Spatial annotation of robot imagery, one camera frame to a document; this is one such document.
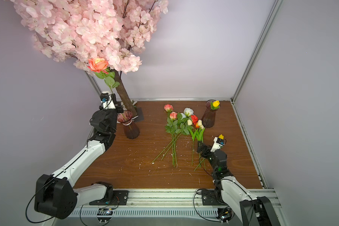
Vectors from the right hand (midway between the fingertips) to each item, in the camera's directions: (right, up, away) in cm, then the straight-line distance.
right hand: (203, 141), depth 85 cm
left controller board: (-55, -36, -13) cm, 67 cm away
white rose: (-8, +18, +19) cm, 28 cm away
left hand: (-50, +28, -13) cm, 59 cm away
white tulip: (-7, +10, +15) cm, 20 cm away
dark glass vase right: (+6, +13, +10) cm, 17 cm away
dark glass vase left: (-50, +15, +4) cm, 53 cm away
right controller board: (+8, -33, -15) cm, 38 cm away
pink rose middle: (-22, +22, +25) cm, 40 cm away
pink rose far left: (-18, +3, +12) cm, 22 cm away
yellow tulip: (+5, +23, -6) cm, 24 cm away
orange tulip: (-1, +8, +15) cm, 17 cm away
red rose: (-3, +13, +18) cm, 23 cm away
